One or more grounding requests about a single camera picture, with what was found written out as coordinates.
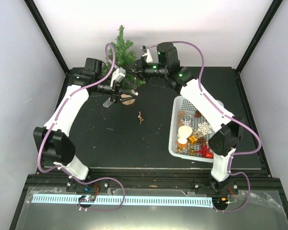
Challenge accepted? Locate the small green christmas tree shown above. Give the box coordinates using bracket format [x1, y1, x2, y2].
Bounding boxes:
[101, 24, 146, 105]

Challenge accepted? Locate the brown berry twig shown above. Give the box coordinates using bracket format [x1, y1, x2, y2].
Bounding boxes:
[138, 111, 144, 124]

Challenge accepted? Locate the white perforated plastic basket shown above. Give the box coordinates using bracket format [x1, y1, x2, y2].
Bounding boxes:
[168, 96, 215, 163]

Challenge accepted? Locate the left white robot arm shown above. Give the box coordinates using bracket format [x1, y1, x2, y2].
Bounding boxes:
[33, 58, 137, 191]

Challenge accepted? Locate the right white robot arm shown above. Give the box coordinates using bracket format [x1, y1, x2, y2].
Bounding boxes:
[126, 42, 243, 193]

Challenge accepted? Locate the clear battery box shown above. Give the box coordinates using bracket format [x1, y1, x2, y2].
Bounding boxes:
[103, 98, 114, 108]

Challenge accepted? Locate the silver star ornament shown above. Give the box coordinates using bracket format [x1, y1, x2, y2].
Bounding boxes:
[181, 119, 192, 128]

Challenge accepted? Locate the brown pine cone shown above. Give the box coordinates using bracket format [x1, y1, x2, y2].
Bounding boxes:
[197, 137, 208, 146]
[194, 110, 202, 118]

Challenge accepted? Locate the gold gift box ornament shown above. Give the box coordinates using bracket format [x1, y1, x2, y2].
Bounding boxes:
[187, 135, 198, 145]

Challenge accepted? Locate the white wooden snowflake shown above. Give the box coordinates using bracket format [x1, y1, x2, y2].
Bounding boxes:
[197, 122, 212, 135]

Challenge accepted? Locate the red star ornament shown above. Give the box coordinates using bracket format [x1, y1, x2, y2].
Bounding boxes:
[196, 144, 213, 159]

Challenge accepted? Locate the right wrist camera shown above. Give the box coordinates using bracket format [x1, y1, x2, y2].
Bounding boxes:
[141, 46, 153, 63]

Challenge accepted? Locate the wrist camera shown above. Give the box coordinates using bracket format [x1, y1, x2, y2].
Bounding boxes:
[141, 46, 153, 63]
[110, 68, 126, 87]

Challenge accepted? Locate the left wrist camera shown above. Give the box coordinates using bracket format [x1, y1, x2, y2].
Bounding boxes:
[110, 68, 126, 87]

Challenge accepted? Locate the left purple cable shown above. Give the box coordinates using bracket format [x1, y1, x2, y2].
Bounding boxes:
[37, 42, 125, 212]

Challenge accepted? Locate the white slotted cable duct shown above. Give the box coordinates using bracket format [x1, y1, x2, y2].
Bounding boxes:
[31, 194, 213, 208]

